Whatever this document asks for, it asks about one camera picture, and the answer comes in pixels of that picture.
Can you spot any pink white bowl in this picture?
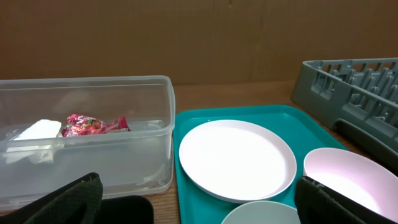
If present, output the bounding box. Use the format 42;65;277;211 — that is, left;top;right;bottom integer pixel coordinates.
303;147;397;222

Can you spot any large white plate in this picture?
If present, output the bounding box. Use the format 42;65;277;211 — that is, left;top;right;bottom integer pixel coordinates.
178;119;297;203

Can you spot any grey dishwasher rack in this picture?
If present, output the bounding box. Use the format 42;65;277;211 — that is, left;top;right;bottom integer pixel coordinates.
292;58;397;174

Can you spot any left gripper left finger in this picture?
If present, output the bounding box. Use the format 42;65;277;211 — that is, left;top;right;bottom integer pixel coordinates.
1;172;103;224

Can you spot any black tray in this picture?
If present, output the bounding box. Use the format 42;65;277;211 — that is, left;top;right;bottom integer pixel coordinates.
93;195;155;224

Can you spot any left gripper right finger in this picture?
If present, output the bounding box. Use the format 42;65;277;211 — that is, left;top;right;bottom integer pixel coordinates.
294;176;397;224

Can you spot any teal serving tray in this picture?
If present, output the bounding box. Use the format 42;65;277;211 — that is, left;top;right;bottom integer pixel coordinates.
173;105;344;224

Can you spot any grey bowl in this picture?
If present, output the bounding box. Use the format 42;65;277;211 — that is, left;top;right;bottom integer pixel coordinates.
221;201;300;224

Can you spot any clear plastic bin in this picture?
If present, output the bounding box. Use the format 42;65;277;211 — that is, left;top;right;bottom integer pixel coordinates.
1;76;175;211

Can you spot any red ketchup packet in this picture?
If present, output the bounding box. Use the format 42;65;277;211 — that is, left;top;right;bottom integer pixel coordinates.
61;114;130;137

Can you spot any white napkin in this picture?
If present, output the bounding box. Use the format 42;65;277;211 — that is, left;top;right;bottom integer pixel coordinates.
3;119;62;164

